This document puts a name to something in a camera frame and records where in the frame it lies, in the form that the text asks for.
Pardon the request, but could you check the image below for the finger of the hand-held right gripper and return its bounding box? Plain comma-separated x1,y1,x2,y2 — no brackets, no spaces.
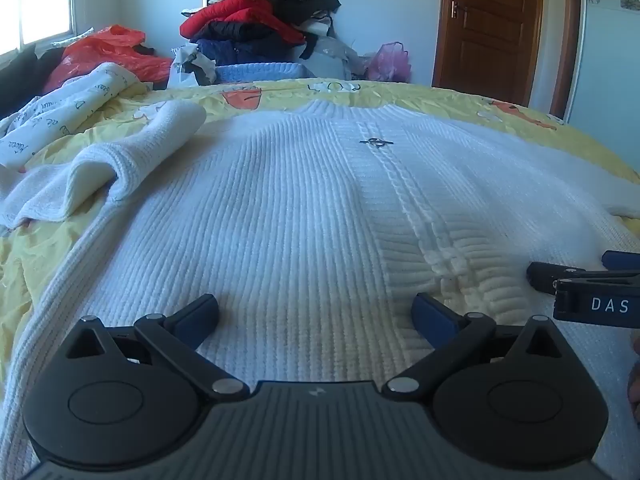
601,250,640,272
526,261,593,295

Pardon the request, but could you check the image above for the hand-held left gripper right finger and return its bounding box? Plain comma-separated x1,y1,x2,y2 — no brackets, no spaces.
382,292,566,402

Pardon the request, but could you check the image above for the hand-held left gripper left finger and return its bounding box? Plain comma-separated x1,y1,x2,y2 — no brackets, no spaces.
62,294,251,402

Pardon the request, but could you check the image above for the white knit sweater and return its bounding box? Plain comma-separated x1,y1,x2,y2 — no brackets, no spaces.
0,99,640,480

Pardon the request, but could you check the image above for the person's right hand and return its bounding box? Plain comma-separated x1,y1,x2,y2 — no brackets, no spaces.
627,332,640,428

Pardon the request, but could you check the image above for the yellow carrot print bed sheet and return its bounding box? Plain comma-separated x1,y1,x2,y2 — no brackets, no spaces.
0,77,640,391

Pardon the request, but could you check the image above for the white printed quilt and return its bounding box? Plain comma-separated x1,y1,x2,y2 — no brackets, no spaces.
0,62,148,171

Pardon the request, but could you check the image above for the white and black printed cloth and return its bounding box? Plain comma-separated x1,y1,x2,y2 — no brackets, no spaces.
167,44,218,88

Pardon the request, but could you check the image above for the blue knit garment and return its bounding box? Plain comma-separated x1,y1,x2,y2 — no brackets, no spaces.
215,61,316,83

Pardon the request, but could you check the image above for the brown wooden door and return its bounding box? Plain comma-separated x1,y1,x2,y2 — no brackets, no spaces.
432,0,581,121

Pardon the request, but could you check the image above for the pink plastic bag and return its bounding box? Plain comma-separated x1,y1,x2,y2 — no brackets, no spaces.
367,41,411,82

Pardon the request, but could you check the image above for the red plastic bag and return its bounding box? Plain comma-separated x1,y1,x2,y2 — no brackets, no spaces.
42,25,173,93

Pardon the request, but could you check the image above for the grey plastic bag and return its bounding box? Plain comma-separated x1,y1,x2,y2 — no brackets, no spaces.
300,35,376,79

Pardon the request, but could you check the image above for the navy jacket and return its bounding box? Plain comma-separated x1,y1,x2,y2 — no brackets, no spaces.
192,20,301,67

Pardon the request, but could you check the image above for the red jacket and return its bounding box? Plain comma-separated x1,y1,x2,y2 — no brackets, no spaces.
180,0,306,43

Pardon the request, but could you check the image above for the white and black garment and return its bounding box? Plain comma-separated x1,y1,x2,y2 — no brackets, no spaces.
302,7,341,38

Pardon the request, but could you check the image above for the window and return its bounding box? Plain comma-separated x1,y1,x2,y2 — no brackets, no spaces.
20,0,76,51

